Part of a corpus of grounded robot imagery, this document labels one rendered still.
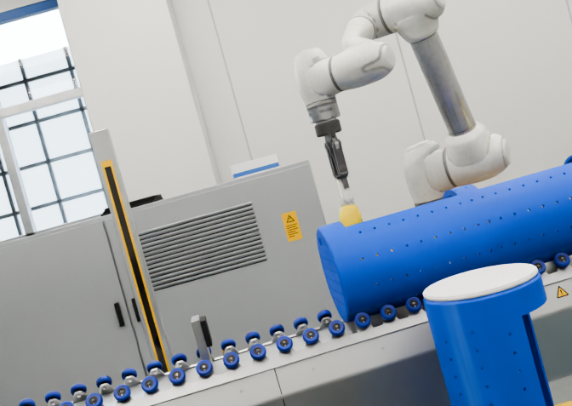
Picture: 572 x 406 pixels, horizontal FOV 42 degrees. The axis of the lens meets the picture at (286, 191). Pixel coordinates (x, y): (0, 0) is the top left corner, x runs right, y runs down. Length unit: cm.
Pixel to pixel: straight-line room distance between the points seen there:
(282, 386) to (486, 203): 76
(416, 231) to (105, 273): 213
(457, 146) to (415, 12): 51
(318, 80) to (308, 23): 299
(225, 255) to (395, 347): 179
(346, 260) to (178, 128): 285
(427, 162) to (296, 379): 107
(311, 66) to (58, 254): 214
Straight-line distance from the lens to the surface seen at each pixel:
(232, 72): 504
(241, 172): 387
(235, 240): 373
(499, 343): 177
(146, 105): 478
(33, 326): 400
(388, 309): 210
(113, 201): 243
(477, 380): 180
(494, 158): 272
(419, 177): 280
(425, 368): 214
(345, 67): 207
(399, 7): 255
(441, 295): 179
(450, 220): 211
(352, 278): 203
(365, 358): 208
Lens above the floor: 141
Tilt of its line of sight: 1 degrees down
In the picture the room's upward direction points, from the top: 15 degrees counter-clockwise
